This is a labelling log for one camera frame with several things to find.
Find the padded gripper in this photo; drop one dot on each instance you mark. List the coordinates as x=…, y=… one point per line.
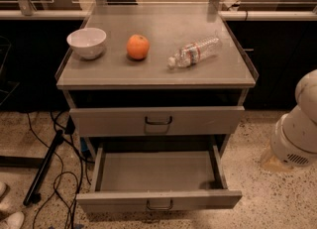
x=286, y=149

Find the grey drawer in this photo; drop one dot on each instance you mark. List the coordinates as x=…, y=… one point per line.
x=144, y=121
x=158, y=181

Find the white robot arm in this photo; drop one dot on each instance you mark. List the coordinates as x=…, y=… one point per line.
x=293, y=139

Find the grey top drawer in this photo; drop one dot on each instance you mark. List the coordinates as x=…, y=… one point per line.
x=144, y=121

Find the grey drawer cabinet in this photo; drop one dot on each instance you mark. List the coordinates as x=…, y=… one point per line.
x=115, y=80

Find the clear plastic water bottle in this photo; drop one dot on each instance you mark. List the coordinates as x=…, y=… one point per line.
x=194, y=53

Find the orange fruit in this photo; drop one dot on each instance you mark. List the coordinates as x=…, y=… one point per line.
x=138, y=47

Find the white ceramic bowl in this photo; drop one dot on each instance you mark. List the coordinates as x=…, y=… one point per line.
x=88, y=43

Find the black metal stand leg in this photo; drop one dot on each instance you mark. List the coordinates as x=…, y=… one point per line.
x=33, y=195

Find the white shoe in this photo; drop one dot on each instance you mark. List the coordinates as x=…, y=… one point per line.
x=14, y=221

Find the white counter rail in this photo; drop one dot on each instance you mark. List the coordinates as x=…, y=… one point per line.
x=226, y=15

